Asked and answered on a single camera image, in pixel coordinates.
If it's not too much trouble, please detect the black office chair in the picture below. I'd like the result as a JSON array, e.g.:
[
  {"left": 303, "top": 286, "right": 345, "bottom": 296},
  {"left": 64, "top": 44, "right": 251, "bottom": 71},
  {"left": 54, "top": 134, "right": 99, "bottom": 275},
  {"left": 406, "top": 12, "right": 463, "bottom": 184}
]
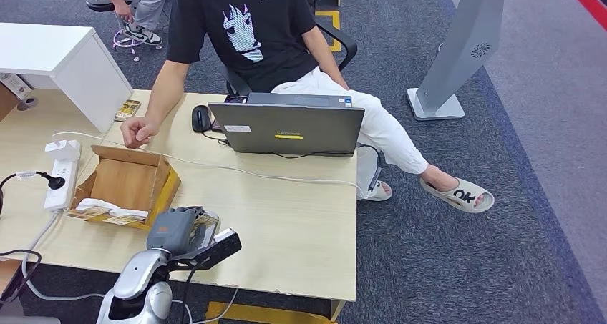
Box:
[{"left": 223, "top": 22, "right": 359, "bottom": 97}]

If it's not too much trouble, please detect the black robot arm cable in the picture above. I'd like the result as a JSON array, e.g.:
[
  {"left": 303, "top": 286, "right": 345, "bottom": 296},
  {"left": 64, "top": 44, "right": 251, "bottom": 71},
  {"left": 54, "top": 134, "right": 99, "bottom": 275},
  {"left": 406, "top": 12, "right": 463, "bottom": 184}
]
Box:
[{"left": 178, "top": 264, "right": 201, "bottom": 324}]

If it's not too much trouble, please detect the thin white charger cable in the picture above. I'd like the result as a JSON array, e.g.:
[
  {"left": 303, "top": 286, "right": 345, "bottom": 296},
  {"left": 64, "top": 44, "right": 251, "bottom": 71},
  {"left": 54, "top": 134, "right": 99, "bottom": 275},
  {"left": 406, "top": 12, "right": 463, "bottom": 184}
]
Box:
[{"left": 51, "top": 132, "right": 362, "bottom": 190}]

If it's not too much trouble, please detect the small labelled carton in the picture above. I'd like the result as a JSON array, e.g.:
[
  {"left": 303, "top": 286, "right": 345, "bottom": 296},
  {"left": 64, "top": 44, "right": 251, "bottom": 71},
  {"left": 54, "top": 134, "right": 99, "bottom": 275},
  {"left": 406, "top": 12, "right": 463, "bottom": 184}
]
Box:
[{"left": 0, "top": 73, "right": 34, "bottom": 101}]

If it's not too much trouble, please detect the black plug with cable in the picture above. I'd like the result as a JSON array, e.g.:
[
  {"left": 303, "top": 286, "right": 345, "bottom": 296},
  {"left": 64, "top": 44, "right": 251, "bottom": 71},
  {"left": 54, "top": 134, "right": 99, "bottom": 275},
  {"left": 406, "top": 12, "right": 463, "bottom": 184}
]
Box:
[{"left": 0, "top": 171, "right": 66, "bottom": 192}]

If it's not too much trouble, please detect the plain beige sandal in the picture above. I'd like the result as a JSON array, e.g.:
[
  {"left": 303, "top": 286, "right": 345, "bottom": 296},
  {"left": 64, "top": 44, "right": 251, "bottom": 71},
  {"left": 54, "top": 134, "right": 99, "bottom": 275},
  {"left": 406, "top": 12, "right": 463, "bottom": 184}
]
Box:
[{"left": 366, "top": 180, "right": 394, "bottom": 202}]

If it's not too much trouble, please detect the white desk shelf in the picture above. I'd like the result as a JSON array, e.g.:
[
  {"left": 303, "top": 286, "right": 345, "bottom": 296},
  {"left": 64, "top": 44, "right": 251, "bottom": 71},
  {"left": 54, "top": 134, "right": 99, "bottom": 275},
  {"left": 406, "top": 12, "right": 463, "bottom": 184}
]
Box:
[{"left": 0, "top": 22, "right": 134, "bottom": 134}]

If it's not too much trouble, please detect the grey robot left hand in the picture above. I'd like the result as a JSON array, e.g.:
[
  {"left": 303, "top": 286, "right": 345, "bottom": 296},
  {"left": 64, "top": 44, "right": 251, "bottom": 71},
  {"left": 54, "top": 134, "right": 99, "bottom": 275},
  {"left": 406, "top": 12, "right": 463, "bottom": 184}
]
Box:
[{"left": 145, "top": 206, "right": 210, "bottom": 257}]

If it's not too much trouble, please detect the person's right hand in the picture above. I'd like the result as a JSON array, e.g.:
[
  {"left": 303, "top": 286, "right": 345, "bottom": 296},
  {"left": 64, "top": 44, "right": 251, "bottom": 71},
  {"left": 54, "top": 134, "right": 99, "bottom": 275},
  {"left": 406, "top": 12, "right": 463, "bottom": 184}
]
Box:
[{"left": 120, "top": 117, "right": 160, "bottom": 149}]

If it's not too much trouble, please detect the black computer mouse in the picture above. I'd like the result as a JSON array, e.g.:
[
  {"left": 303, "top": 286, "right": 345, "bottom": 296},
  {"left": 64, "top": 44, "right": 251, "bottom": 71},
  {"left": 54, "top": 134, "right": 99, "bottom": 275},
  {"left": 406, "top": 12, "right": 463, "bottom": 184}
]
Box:
[{"left": 190, "top": 105, "right": 213, "bottom": 134}]

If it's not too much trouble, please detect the black looped cable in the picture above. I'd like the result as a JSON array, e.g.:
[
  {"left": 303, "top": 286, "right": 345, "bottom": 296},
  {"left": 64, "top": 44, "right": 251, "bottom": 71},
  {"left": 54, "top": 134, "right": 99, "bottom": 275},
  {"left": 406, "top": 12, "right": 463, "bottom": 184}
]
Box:
[{"left": 0, "top": 250, "right": 43, "bottom": 308}]

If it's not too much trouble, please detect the white power strip cord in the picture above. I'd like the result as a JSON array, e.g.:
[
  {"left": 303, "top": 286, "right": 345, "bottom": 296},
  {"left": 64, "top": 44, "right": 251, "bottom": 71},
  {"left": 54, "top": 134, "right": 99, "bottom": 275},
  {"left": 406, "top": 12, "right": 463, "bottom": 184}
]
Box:
[{"left": 19, "top": 211, "right": 238, "bottom": 324}]

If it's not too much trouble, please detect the white power strip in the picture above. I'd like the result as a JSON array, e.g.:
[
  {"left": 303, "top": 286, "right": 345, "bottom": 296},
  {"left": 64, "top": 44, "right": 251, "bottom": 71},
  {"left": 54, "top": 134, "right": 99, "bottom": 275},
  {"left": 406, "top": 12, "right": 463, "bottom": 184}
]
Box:
[{"left": 43, "top": 159, "right": 79, "bottom": 212}]

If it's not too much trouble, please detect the black mouse cable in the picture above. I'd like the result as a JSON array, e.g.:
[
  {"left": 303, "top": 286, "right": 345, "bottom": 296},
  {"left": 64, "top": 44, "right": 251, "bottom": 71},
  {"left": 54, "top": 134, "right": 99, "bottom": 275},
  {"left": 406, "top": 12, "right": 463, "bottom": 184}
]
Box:
[{"left": 200, "top": 130, "right": 230, "bottom": 147}]

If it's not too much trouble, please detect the beige sandal with black print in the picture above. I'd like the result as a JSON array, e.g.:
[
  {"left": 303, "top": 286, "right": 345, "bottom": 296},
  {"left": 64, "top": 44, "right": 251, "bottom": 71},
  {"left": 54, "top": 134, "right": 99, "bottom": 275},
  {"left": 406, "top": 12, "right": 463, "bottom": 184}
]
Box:
[{"left": 419, "top": 177, "right": 495, "bottom": 214}]

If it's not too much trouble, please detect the open cardboard box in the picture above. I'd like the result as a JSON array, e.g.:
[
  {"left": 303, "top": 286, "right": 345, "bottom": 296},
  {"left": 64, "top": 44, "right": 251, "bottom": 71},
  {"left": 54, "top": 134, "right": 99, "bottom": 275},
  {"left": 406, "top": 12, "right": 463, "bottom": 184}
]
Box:
[{"left": 66, "top": 144, "right": 182, "bottom": 232}]

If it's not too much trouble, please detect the black round stool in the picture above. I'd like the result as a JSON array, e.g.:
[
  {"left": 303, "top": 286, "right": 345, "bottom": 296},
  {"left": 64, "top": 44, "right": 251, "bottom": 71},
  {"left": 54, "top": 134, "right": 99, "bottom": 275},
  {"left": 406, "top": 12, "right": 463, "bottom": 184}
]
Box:
[{"left": 86, "top": 0, "right": 165, "bottom": 63}]

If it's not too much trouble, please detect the grey laptop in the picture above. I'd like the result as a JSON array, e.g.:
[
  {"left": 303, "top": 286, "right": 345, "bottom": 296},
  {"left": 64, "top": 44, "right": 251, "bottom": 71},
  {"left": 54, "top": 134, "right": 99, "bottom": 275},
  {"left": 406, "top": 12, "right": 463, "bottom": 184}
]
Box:
[{"left": 208, "top": 92, "right": 366, "bottom": 158}]

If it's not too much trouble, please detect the white charger adapter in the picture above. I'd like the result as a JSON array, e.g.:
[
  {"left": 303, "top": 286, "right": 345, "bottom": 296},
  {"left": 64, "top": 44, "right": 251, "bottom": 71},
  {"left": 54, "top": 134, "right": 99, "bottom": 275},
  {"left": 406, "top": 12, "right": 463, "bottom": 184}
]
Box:
[{"left": 44, "top": 139, "right": 82, "bottom": 162}]

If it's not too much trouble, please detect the yellow desk frame beam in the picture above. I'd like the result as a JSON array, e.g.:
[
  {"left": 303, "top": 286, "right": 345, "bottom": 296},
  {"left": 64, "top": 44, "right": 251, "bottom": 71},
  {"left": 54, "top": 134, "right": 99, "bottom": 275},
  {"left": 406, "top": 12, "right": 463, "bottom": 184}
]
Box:
[{"left": 205, "top": 301, "right": 345, "bottom": 324}]

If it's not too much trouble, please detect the grey kiosk stand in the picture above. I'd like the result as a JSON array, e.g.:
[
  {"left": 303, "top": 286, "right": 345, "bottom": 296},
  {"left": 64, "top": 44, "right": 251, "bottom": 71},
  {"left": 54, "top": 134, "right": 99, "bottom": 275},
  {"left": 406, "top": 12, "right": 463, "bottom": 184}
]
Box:
[{"left": 407, "top": 0, "right": 508, "bottom": 122}]

